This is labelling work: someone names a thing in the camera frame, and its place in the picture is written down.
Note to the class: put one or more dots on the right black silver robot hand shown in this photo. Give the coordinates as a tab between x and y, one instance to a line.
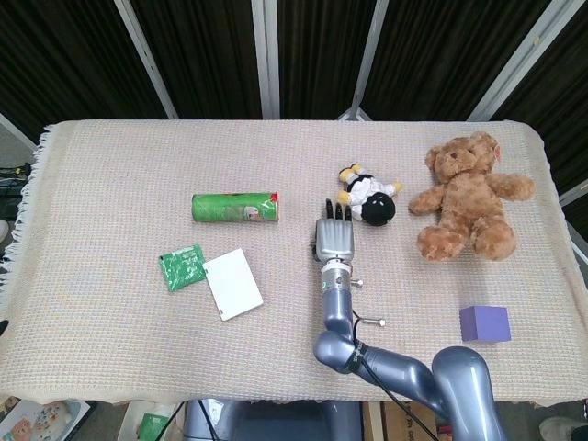
335	239

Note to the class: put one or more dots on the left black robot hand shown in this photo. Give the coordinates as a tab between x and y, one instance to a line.
3	327

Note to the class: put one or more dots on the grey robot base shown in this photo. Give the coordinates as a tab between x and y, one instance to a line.
285	422

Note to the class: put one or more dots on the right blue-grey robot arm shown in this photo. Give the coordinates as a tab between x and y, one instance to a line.
335	312

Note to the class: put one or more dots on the black white penguin plush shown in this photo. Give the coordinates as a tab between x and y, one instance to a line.
376	209

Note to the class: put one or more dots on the cartoon picture book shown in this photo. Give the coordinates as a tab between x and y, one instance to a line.
37	420

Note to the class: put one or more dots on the green chips can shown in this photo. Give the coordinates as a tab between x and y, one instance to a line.
229	209

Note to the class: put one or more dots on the white plastic cover plate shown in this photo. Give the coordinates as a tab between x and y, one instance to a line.
233	285

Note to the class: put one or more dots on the brown teddy bear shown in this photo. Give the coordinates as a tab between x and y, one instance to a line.
468	197

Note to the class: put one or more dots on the beige woven tablecloth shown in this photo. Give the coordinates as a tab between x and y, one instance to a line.
115	229

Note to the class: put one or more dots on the green foil snack packet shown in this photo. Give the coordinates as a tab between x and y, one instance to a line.
181	268

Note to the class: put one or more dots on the purple foam cube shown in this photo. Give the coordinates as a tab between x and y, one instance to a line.
484	324

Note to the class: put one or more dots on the green packet in white bag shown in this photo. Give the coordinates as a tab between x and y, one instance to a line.
154	425

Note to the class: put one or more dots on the brown cardboard box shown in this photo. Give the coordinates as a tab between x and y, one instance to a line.
386	422

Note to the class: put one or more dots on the white shoe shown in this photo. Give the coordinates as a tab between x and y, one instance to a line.
562	429

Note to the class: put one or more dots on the grey aluminium partition post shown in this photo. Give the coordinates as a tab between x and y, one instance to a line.
16	131
366	55
521	59
574	194
146	57
266	55

